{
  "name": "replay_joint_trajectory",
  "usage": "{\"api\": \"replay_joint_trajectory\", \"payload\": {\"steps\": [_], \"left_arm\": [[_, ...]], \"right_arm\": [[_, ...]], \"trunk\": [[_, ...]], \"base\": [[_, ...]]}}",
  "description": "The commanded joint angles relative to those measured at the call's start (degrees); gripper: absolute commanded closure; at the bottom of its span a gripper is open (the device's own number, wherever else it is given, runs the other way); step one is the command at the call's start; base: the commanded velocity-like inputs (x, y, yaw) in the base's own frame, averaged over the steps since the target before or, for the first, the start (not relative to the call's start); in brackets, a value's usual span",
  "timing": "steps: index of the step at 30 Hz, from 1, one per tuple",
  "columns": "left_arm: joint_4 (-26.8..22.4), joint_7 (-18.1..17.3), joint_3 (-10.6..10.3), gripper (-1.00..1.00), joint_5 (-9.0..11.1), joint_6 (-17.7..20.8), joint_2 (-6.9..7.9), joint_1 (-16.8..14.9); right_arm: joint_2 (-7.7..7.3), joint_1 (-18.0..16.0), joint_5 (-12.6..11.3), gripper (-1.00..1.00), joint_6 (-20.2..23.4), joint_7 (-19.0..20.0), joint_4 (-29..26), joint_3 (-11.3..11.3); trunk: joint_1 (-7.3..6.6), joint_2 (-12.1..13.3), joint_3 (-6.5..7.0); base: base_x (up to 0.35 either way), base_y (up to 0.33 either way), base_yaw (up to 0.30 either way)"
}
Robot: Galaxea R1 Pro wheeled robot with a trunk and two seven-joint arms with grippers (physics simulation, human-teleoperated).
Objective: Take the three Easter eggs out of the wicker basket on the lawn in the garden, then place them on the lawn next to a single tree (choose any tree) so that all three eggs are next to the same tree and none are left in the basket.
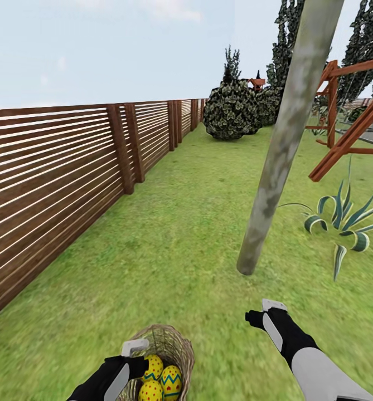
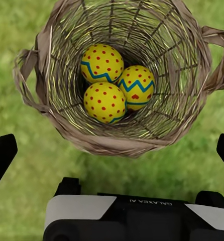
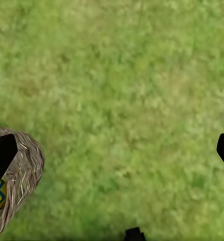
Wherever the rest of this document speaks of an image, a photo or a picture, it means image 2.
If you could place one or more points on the wicker basket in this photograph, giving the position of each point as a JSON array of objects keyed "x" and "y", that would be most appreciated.
[{"x": 63, "y": 78}]

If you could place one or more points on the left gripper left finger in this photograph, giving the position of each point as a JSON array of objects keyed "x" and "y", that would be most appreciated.
[{"x": 8, "y": 150}]

